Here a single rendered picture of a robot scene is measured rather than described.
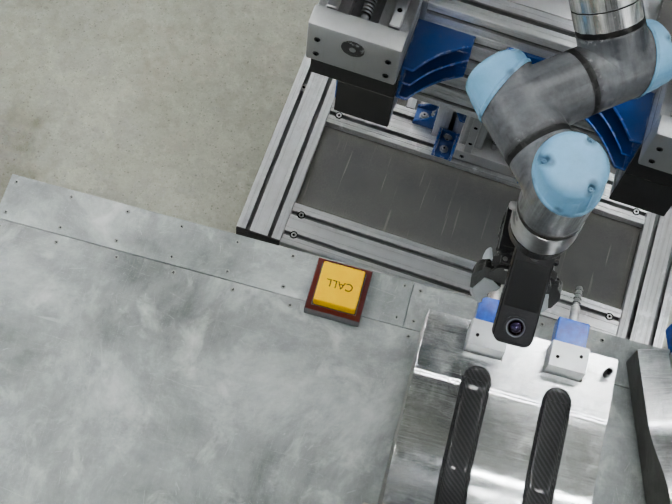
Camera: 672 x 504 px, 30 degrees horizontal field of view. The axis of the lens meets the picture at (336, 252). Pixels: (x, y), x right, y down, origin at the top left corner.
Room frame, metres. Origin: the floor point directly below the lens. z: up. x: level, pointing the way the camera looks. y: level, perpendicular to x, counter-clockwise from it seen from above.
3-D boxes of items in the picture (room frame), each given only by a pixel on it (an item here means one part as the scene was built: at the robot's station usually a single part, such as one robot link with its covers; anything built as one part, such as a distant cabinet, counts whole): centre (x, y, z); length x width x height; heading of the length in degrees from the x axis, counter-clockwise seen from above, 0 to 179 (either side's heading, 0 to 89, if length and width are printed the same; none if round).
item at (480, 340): (0.63, -0.22, 0.89); 0.13 x 0.05 x 0.05; 174
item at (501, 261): (0.62, -0.22, 1.15); 0.09 x 0.08 x 0.12; 174
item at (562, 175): (0.61, -0.22, 1.31); 0.09 x 0.08 x 0.11; 35
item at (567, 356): (0.62, -0.33, 0.89); 0.13 x 0.05 x 0.05; 174
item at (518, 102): (0.70, -0.17, 1.31); 0.11 x 0.11 x 0.08; 35
